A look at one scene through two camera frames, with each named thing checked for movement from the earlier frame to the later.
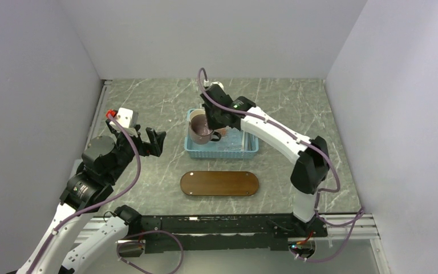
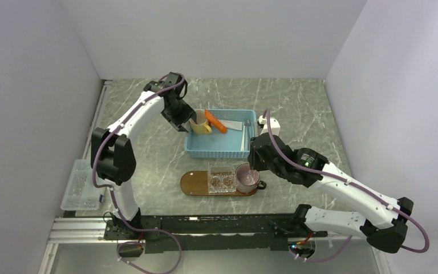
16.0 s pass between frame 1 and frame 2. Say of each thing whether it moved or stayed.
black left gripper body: moved
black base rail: stayed
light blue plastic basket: stayed
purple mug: moved
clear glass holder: moved
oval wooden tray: stayed
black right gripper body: moved
